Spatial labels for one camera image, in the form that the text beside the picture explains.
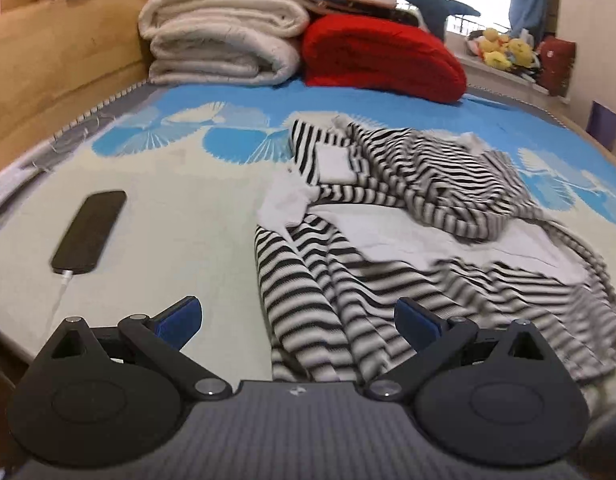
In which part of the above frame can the black window railing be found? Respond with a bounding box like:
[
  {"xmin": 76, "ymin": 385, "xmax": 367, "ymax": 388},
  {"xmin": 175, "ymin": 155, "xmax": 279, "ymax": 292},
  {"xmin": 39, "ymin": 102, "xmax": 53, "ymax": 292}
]
[{"xmin": 445, "ymin": 12, "xmax": 488, "ymax": 36}]

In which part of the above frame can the dark red cushion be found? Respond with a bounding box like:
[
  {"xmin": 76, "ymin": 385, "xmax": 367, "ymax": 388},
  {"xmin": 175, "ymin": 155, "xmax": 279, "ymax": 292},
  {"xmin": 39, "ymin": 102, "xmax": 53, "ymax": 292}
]
[{"xmin": 540, "ymin": 36, "xmax": 577, "ymax": 97}]

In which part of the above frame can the cream folded quilt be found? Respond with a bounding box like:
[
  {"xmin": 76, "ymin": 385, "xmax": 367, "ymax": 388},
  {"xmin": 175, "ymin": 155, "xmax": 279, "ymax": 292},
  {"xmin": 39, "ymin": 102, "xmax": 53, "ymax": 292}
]
[{"xmin": 138, "ymin": 0, "xmax": 311, "ymax": 86}]

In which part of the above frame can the white coiled cable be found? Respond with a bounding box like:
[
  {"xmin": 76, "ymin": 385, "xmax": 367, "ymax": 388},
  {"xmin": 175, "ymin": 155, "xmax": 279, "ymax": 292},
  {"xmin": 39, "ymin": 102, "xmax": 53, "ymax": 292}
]
[{"xmin": 50, "ymin": 112, "xmax": 106, "ymax": 158}]

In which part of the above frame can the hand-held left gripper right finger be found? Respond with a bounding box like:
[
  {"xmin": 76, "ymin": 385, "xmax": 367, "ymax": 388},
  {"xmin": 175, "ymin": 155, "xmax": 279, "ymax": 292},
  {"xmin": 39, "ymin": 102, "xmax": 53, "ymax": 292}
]
[{"xmin": 363, "ymin": 297, "xmax": 561, "ymax": 401}]

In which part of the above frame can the dark teal shark plush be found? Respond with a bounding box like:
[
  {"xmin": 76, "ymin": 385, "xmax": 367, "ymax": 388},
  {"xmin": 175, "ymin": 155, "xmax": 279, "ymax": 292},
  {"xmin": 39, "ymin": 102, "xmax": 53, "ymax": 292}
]
[{"xmin": 298, "ymin": 0, "xmax": 481, "ymax": 43}]

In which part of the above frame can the yellow plush toy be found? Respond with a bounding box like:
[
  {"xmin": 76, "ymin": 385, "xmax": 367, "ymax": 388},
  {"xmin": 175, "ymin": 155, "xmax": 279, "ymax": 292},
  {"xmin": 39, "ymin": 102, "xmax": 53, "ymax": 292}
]
[
  {"xmin": 480, "ymin": 30, "xmax": 512, "ymax": 71},
  {"xmin": 508, "ymin": 37, "xmax": 536, "ymax": 68}
]

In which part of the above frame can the wooden bed headboard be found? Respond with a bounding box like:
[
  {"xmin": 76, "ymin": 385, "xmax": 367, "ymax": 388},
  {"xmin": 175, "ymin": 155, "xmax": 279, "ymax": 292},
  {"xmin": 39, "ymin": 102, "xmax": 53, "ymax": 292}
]
[{"xmin": 0, "ymin": 0, "xmax": 161, "ymax": 181}]

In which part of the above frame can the red folded blanket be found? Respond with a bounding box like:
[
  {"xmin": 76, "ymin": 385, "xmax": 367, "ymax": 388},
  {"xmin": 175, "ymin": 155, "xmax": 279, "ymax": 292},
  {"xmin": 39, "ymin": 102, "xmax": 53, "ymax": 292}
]
[{"xmin": 302, "ymin": 14, "xmax": 467, "ymax": 103}]

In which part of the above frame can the wooden bed frame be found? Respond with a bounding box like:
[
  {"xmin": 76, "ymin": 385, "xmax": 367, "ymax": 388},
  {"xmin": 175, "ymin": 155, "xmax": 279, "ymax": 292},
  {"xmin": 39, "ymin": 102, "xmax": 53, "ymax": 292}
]
[{"xmin": 468, "ymin": 87, "xmax": 616, "ymax": 176}]

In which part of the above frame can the purple board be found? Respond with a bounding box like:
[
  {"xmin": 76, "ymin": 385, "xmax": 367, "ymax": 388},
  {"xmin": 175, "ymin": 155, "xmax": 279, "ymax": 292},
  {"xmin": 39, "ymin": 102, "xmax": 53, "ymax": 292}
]
[{"xmin": 586, "ymin": 101, "xmax": 616, "ymax": 151}]

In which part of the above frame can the white window sill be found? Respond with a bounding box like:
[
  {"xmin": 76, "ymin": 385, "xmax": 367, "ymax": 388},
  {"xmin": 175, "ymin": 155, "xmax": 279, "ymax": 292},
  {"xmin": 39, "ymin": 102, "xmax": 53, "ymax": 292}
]
[{"xmin": 458, "ymin": 55, "xmax": 571, "ymax": 106}]

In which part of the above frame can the black smartphone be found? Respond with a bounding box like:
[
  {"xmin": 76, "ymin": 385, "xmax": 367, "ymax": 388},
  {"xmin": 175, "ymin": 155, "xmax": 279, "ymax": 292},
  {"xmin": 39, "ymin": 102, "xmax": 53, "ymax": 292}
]
[{"xmin": 50, "ymin": 190, "xmax": 128, "ymax": 275}]

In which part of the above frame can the black white striped garment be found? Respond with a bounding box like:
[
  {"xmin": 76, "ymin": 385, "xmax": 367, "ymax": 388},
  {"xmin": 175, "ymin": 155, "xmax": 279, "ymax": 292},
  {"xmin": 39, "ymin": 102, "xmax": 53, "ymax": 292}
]
[{"xmin": 254, "ymin": 115, "xmax": 616, "ymax": 411}]

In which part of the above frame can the white charging cable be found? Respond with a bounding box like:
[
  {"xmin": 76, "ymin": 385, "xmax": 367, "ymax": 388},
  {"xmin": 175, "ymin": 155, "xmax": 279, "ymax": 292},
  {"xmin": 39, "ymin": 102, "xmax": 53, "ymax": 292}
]
[{"xmin": 48, "ymin": 270, "xmax": 75, "ymax": 328}]

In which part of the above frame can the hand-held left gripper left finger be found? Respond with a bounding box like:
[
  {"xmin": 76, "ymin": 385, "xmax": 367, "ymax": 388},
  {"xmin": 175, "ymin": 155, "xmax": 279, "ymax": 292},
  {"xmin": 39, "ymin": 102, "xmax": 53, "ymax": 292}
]
[{"xmin": 35, "ymin": 296, "xmax": 233, "ymax": 401}]

